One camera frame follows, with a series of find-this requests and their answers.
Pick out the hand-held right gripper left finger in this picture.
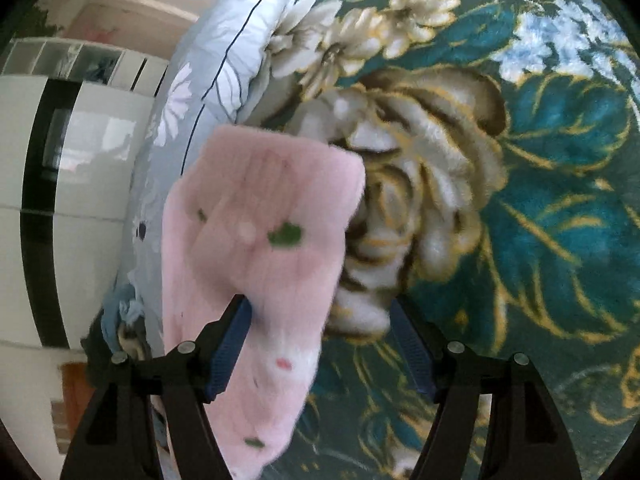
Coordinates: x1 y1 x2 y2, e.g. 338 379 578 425
60 294 254 480

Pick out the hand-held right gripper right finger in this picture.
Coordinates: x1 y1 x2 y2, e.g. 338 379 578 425
389 300 583 480

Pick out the pink fleece garment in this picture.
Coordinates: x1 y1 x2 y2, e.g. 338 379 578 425
161 126 367 480

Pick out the green floral blanket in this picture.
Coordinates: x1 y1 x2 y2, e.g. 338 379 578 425
245 0 640 480

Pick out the white glossy wardrobe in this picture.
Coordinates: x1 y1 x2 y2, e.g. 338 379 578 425
0 37 171 361

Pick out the light blue floral pillow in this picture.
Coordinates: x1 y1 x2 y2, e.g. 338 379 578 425
100 0 313 361

